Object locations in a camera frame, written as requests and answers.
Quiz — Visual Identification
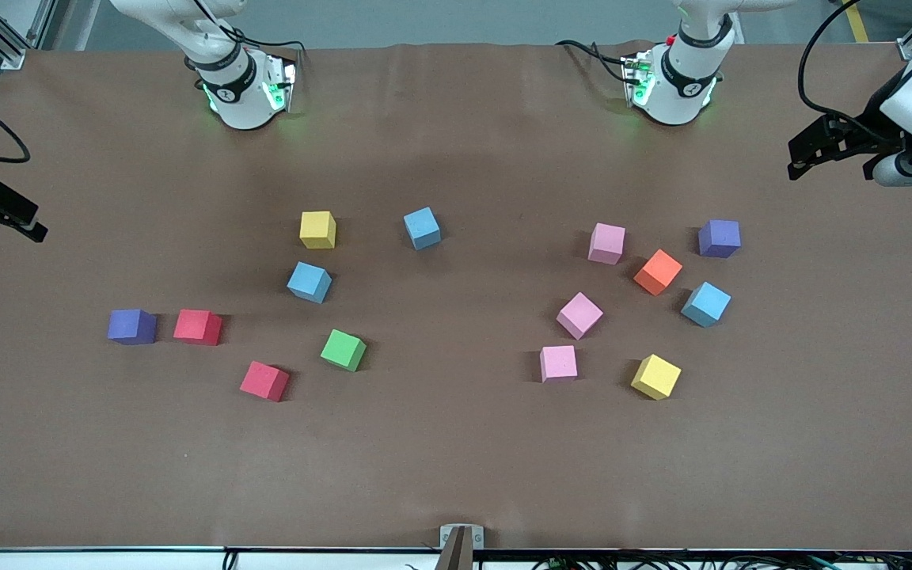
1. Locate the brown table mat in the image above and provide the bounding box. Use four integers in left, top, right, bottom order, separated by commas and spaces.
0, 41, 912, 552

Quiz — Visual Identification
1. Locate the pink foam cube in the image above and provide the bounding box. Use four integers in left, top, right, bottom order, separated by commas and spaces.
539, 345, 579, 384
556, 291, 605, 341
587, 222, 627, 265

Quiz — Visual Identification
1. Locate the black right base cable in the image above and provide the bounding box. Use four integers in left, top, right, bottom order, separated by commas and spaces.
218, 26, 308, 58

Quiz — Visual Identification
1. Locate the red foam cube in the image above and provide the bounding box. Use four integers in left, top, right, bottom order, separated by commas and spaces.
239, 361, 291, 403
173, 309, 223, 347

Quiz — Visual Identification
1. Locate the purple foam cube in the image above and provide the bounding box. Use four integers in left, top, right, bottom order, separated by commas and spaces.
107, 308, 158, 346
697, 219, 742, 260

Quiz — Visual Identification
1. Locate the blue foam cube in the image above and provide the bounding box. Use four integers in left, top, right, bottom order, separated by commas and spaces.
680, 281, 732, 329
403, 207, 442, 251
287, 261, 333, 305

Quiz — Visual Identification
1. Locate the black base cable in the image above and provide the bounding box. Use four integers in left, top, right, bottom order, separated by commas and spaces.
555, 38, 633, 84
218, 26, 308, 58

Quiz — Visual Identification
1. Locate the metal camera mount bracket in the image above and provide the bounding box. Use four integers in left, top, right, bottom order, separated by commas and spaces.
436, 524, 485, 570

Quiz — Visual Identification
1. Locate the yellow foam cube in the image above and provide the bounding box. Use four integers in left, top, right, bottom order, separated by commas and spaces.
299, 211, 337, 250
630, 353, 682, 401

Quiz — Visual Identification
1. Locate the orange foam cube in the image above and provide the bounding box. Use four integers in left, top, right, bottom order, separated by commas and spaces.
633, 249, 684, 297

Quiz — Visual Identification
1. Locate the green foam cube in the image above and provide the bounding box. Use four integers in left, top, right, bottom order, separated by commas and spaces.
320, 329, 367, 373

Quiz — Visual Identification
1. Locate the black left base cable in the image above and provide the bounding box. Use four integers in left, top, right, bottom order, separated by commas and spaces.
555, 38, 633, 84

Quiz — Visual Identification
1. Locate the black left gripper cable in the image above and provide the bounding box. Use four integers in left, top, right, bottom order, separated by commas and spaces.
798, 0, 900, 147

